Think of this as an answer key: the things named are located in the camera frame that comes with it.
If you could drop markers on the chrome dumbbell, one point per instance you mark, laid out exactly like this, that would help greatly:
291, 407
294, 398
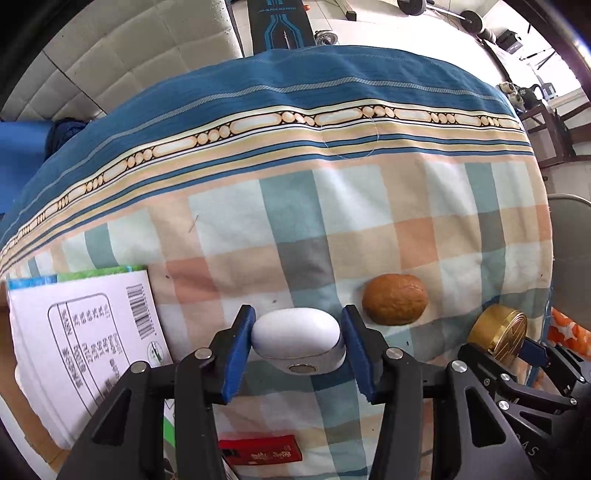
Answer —
325, 38

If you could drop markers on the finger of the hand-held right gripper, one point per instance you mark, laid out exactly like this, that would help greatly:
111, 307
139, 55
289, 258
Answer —
489, 364
533, 350

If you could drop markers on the dark wooden chair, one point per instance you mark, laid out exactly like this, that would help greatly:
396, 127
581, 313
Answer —
554, 129

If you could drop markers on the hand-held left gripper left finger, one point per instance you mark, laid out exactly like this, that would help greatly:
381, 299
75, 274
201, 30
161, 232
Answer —
238, 350

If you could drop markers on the pair of white shoes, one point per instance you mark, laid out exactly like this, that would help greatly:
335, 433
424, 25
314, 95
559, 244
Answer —
515, 94

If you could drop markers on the orange patterned bag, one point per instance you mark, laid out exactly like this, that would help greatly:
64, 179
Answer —
572, 332

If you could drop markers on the blue folded mat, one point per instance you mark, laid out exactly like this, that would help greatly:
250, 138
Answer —
23, 166

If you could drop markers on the grey cushioned chair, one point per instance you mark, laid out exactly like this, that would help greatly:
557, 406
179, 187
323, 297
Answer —
138, 46

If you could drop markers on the small red box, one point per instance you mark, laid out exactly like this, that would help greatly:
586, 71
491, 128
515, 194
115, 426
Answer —
261, 451

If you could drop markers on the white earbud case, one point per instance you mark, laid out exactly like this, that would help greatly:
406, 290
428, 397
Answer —
295, 334

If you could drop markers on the brown walnut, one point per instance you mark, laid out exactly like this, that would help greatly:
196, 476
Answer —
395, 300

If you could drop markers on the short barbell with black plates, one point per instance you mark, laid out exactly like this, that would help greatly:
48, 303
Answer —
438, 9

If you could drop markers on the plaid tablecloth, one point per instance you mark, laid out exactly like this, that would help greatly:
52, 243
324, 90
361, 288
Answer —
323, 207

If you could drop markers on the black exercise mat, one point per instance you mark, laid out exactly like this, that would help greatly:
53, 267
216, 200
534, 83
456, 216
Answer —
277, 23

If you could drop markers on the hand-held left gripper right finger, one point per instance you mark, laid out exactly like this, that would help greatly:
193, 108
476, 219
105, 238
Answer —
358, 355

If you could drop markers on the dark blue cloth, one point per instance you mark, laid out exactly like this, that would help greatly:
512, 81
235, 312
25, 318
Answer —
67, 136

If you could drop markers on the gold round tin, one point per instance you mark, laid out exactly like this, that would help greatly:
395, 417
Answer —
496, 330

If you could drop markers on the black speaker box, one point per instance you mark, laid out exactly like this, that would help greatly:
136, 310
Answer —
510, 39

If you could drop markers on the cardboard box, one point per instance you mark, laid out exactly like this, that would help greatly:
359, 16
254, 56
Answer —
83, 332

